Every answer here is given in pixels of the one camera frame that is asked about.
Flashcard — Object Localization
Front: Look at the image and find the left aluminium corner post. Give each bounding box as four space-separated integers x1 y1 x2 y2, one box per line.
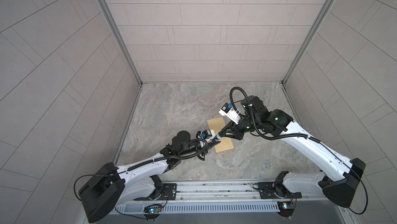
96 0 143 86

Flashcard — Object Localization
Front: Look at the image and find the aluminium corner post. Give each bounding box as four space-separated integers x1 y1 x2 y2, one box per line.
281 0 336 86
96 0 143 86

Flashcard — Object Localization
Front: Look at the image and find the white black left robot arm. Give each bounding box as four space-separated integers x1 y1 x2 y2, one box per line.
75 129 221 224

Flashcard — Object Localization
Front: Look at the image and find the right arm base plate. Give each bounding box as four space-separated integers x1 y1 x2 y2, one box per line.
252 182 302 199

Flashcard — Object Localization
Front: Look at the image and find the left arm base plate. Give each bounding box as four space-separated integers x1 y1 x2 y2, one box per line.
134 183 177 201

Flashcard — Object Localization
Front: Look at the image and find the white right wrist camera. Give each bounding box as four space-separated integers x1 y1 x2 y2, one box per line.
219 103 241 124

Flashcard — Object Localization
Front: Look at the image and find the right aluminium corner post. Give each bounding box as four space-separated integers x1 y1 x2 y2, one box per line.
281 0 336 86

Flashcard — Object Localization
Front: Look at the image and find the tan kraft envelope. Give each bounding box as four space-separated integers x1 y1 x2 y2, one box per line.
207 117 234 153

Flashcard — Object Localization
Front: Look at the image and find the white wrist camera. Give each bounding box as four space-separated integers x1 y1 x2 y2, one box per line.
219 103 241 124
196 129 216 142

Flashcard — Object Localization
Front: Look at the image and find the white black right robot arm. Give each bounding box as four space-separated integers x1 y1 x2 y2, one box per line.
217 86 366 208

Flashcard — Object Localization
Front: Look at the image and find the green circuit board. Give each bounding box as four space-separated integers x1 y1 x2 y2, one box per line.
143 204 162 216
277 202 295 218

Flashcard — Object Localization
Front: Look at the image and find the left green circuit board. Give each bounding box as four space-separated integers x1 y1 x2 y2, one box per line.
143 204 162 216

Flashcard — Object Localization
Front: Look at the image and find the right green circuit board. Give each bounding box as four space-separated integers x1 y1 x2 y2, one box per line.
277 202 295 218

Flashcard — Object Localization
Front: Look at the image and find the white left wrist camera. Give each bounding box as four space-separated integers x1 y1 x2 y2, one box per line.
196 129 216 142

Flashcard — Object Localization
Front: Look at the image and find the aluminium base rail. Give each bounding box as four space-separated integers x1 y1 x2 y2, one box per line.
117 178 346 204

